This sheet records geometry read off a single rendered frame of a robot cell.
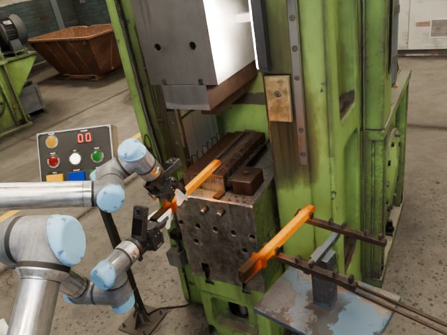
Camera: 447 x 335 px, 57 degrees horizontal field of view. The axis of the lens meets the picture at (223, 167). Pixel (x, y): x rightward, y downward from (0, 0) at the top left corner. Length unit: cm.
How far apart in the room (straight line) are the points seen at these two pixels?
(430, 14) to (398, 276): 457
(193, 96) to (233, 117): 58
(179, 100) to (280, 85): 38
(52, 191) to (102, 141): 68
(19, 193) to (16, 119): 527
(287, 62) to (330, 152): 36
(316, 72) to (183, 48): 46
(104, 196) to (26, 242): 25
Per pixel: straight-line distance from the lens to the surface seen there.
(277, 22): 146
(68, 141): 190
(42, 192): 121
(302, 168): 163
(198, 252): 188
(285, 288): 157
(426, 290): 256
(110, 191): 117
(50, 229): 100
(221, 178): 164
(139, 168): 131
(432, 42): 664
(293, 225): 139
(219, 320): 220
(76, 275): 134
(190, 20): 145
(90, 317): 271
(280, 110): 153
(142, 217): 134
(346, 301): 152
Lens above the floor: 177
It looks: 27 degrees down
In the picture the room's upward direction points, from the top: 10 degrees counter-clockwise
